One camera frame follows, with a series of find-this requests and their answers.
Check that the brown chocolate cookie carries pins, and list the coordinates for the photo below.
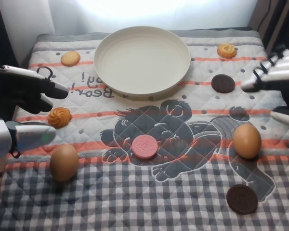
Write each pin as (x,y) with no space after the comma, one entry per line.
(223,83)
(242,199)

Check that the pink sandwich cookie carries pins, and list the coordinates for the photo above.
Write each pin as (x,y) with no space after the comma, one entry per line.
(144,146)

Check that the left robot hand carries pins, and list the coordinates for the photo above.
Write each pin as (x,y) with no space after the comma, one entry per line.
(9,91)

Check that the dark curtain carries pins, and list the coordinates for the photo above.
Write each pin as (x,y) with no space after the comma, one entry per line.
(0,36)

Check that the yellow flower cookie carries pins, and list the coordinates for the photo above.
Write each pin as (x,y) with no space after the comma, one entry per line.
(227,50)

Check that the white sheer curtain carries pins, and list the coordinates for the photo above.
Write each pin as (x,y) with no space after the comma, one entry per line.
(33,16)

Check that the dark backdrop panel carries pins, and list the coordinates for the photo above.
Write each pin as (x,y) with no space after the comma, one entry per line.
(267,19)

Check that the round yellow butter cookie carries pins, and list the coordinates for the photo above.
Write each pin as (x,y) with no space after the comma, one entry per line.
(70,58)

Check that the cream round plate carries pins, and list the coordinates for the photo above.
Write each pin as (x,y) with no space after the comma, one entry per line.
(142,60)

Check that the orange swirl cookie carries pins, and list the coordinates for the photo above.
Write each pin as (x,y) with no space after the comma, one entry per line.
(59,118)

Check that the brown egg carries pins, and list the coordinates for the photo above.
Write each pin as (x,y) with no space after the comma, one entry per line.
(63,163)
(246,140)

